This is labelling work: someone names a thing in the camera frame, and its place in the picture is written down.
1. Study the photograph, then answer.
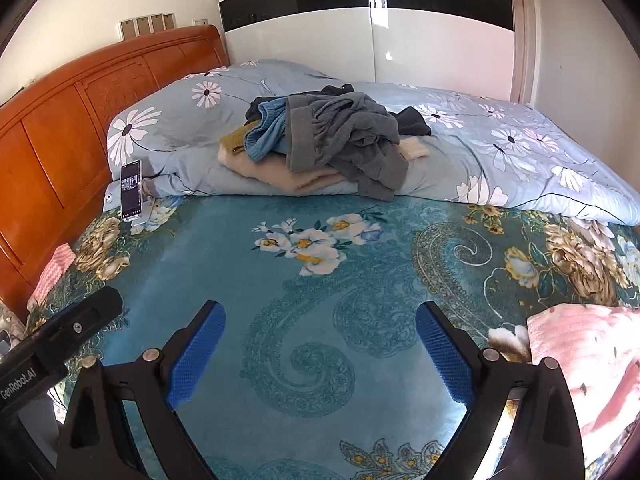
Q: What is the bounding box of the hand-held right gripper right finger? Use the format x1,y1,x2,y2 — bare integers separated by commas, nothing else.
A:
415,301,586,480

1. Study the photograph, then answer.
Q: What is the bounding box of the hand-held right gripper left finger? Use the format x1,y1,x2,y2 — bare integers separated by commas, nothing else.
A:
55,300,227,480

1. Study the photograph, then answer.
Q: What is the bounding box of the pile of folded clothes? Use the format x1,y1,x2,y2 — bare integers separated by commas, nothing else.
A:
217,137,431,193

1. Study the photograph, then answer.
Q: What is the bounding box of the pink checkered cloth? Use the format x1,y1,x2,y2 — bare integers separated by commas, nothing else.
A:
27,242,77,311

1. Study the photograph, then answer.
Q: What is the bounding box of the teal floral bedsheet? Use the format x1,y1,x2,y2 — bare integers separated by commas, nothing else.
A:
25,192,640,480

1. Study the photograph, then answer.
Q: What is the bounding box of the white phone stand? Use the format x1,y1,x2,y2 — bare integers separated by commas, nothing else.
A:
102,180,153,226

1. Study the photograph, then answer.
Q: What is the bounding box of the black smartphone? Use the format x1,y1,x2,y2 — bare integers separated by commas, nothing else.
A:
120,160,146,221

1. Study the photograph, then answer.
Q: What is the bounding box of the orange wooden headboard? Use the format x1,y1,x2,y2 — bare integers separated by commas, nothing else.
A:
0,25,231,321

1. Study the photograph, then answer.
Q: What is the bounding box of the light blue floral quilt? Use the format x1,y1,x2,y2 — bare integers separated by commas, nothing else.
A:
102,59,640,226

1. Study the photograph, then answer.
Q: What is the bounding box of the mustard yellow garment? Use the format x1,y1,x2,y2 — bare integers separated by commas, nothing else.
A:
221,127,258,155

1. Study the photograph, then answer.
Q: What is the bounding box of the blue knit sweater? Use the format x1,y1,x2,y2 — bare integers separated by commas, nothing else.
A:
243,99,291,163

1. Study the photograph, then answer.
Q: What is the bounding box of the black garment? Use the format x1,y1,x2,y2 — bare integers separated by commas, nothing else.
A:
244,84,432,138

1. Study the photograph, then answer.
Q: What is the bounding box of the white door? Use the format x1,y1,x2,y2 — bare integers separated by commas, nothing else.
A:
510,0,538,106

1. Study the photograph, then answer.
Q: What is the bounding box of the white wardrobe with black stripe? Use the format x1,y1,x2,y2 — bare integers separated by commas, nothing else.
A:
212,0,516,103

